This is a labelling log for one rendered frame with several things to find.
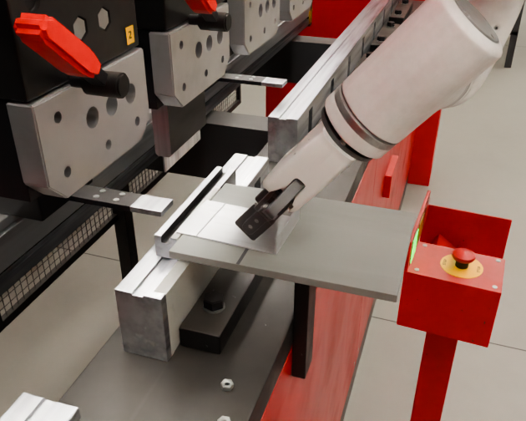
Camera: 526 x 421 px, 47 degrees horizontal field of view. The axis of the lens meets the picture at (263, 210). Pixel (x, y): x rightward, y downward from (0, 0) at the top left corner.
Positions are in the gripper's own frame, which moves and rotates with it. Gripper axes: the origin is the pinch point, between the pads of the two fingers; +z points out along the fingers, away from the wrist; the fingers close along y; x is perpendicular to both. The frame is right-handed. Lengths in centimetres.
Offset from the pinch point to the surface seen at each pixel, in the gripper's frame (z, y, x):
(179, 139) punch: -0.3, 1.9, -12.8
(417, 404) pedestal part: 34, -36, 56
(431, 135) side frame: 58, -217, 50
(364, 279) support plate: -6.7, 5.2, 12.4
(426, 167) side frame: 71, -217, 60
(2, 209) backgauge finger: 24.7, 6.6, -24.0
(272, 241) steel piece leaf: 0.7, 2.2, 3.3
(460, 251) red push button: 2.0, -34.4, 31.8
